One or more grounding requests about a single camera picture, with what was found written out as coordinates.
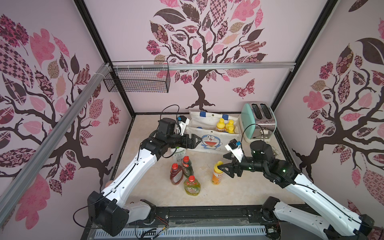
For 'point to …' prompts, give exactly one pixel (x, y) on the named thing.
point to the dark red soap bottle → (176, 174)
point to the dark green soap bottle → (187, 169)
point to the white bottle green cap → (180, 153)
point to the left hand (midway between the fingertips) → (194, 141)
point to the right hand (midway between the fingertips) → (221, 160)
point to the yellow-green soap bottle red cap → (192, 186)
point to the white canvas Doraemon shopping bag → (215, 130)
